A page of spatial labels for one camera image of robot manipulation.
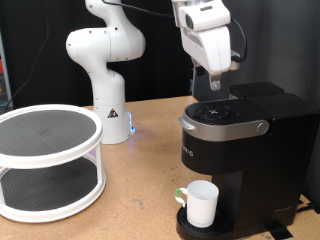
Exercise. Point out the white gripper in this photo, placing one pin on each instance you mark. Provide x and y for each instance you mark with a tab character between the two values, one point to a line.
210	50

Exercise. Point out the black Keurig coffee machine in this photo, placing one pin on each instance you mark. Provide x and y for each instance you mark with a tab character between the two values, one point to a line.
260	150

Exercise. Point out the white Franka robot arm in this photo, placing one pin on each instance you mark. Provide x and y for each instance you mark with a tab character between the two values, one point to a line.
106	83

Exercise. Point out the black backdrop curtain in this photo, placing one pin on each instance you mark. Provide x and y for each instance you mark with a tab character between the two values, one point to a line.
160	60

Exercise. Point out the black tape strip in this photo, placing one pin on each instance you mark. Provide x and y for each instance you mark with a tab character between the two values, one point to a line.
280	231

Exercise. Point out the white two-tier turntable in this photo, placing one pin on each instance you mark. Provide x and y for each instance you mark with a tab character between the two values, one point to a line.
50	160

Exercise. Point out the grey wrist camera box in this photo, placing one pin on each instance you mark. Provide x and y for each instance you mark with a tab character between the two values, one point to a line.
235	60

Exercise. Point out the grey metal post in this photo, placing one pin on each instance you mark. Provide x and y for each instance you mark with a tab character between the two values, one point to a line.
8	83

